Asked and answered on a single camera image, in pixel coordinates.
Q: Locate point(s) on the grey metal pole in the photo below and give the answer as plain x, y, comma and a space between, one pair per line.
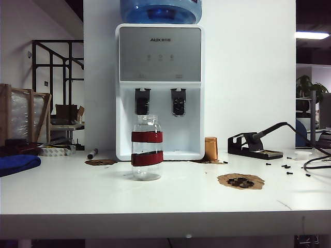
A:
313, 116

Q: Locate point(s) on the white tape roll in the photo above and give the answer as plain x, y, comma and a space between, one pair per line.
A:
55, 152

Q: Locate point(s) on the open cardboard box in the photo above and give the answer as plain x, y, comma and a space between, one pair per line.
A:
67, 111

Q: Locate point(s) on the clear bottle with red belts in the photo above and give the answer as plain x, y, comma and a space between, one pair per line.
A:
147, 137

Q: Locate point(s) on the wooden crate frame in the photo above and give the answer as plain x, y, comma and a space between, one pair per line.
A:
31, 116

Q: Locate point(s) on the flat brown patch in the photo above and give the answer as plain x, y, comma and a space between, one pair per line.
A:
101, 162

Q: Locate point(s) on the dark red case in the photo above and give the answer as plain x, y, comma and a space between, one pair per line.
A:
18, 147

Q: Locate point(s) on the copper cylindrical can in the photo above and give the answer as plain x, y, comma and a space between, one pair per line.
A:
211, 149

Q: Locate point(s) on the green potted plant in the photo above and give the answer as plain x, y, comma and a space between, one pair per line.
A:
306, 82

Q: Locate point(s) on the blue chair back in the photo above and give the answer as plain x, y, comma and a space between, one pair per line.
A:
301, 134

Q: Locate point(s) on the brown patch with dark chips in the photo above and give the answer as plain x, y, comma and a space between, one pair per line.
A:
240, 182

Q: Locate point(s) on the black dispenser tap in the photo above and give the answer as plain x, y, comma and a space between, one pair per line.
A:
178, 104
142, 103

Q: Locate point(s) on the blue cloth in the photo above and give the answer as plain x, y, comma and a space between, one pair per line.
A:
18, 164

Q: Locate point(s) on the ceiling light panel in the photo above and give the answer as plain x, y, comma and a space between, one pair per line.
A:
310, 35

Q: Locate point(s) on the grey side table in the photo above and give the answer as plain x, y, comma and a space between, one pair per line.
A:
67, 127

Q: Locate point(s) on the white AUX water dispenser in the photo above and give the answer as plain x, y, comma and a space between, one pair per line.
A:
160, 56

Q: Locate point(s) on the black soldering iron stand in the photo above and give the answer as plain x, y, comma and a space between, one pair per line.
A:
238, 147

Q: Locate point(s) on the black stair railing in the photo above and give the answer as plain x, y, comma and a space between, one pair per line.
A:
68, 72

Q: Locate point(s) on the black soldering iron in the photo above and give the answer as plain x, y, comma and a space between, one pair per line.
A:
266, 133

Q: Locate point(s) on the black marker pen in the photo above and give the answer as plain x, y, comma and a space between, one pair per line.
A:
92, 154

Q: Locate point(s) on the blue water jug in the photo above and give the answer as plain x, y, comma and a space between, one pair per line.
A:
160, 10

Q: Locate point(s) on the grey computer monitor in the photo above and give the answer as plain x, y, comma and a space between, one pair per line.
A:
325, 111

